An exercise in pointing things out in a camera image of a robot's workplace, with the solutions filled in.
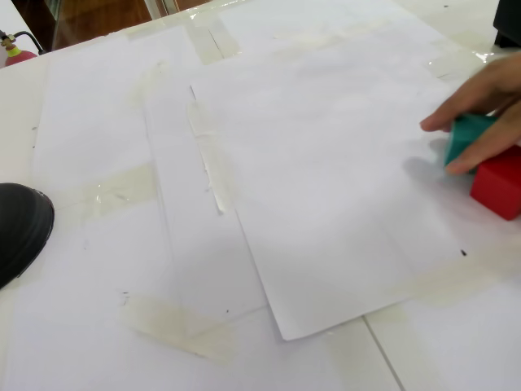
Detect black round stand base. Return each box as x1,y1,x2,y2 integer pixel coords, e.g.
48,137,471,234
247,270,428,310
0,182,56,291

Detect teal blue cube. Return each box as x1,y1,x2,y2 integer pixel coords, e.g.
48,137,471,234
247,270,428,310
442,113,498,174

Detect white paper sheet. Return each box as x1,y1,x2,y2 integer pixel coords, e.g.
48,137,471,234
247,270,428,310
189,40,521,342
142,91,269,339

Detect red cube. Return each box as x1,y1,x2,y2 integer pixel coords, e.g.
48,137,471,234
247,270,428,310
470,144,521,222

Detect beige masking tape strip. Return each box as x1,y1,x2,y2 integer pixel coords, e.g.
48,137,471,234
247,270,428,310
323,303,412,391
120,292,239,363
186,99,231,216
186,16,244,65
52,160,160,219

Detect red fire extinguisher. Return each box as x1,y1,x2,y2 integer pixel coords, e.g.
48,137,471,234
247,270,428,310
0,30,48,68

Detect bare human hand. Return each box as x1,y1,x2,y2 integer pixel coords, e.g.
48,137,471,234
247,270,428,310
418,51,521,177

